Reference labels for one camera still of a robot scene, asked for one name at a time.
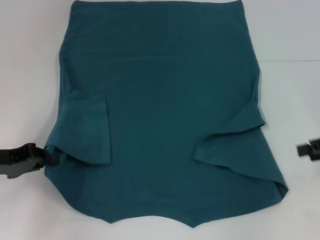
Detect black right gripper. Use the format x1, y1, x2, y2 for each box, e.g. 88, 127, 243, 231
296, 136, 320, 162

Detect blue t-shirt with white print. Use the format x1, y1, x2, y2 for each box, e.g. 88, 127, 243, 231
42, 0, 291, 221

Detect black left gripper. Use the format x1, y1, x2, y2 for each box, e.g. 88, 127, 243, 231
0, 142, 61, 180

